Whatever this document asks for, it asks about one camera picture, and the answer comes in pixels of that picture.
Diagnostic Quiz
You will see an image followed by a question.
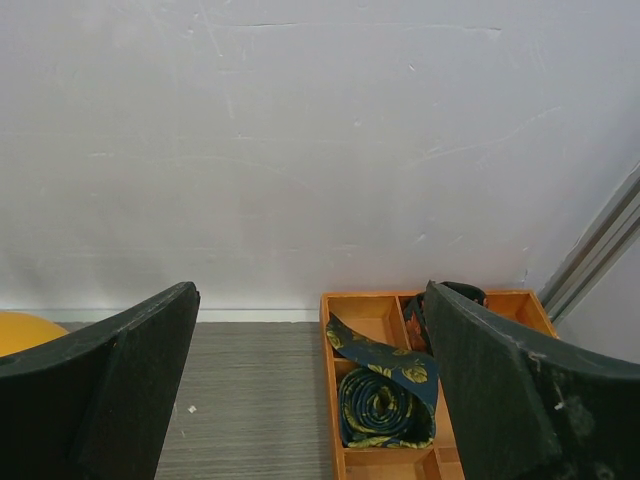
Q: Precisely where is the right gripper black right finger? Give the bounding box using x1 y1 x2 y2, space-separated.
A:
424 282 639 479

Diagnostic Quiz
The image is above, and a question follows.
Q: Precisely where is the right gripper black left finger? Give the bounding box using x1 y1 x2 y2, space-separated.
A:
1 282 200 479

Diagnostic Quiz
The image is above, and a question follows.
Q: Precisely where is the orange wine glass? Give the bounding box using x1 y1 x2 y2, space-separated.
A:
0 311 68 357

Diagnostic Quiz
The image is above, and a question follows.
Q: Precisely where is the black crumpled item top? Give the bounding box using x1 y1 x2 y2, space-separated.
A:
403 281 488 355

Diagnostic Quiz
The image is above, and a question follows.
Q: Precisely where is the black crumpled item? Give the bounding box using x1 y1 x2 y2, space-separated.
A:
403 281 488 355
325 314 439 449

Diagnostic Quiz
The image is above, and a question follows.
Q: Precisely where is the black crumpled item left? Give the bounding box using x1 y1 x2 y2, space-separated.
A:
325 314 439 449

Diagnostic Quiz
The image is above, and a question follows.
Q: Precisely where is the aluminium corner post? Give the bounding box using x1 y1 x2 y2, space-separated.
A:
540 170 639 323

